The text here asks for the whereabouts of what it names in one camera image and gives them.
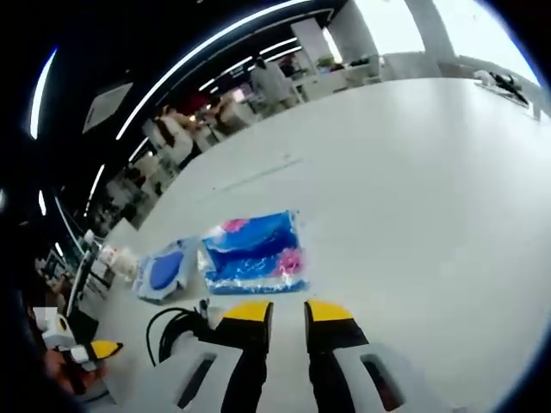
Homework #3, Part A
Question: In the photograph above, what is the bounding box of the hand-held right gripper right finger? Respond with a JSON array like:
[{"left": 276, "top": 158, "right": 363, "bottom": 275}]
[{"left": 303, "top": 299, "right": 426, "bottom": 413}]

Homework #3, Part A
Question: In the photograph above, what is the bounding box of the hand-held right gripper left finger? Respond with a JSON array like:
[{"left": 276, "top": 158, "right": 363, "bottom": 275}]
[{"left": 152, "top": 299, "right": 275, "bottom": 413}]

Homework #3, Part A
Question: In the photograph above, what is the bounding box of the blue packet with pink print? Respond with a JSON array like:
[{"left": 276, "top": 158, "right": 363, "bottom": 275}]
[{"left": 196, "top": 209, "right": 312, "bottom": 296}]

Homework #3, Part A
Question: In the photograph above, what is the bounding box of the white paper cup green print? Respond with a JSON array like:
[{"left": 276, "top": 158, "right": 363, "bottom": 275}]
[{"left": 115, "top": 247, "right": 140, "bottom": 283}]

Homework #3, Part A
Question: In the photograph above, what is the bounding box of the clear packet with blue pad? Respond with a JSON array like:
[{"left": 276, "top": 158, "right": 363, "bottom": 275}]
[{"left": 136, "top": 237, "right": 200, "bottom": 305}]

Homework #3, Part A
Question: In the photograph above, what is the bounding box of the person's left hand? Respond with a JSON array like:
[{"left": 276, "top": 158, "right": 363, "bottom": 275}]
[{"left": 44, "top": 348, "right": 109, "bottom": 396}]

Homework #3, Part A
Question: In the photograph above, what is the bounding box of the white table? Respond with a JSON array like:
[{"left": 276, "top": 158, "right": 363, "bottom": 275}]
[{"left": 79, "top": 77, "right": 551, "bottom": 413}]

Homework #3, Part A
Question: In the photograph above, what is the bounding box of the long ceiling light strip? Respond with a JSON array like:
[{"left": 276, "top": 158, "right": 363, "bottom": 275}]
[{"left": 115, "top": 0, "right": 331, "bottom": 141}]

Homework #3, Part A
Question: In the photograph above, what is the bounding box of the black cable bundle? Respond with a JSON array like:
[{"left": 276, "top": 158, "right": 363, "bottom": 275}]
[{"left": 473, "top": 71, "right": 531, "bottom": 105}]

